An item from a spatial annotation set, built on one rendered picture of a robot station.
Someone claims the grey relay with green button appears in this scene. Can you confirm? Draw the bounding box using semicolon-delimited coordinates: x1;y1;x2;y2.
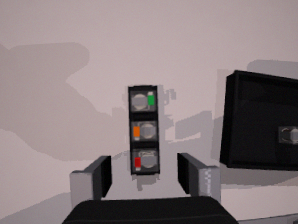
277;126;298;145

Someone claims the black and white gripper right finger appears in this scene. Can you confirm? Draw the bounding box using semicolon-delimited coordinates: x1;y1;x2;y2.
177;153;221;204

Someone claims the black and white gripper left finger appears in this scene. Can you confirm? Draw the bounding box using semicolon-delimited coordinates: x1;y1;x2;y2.
69;155;112;210

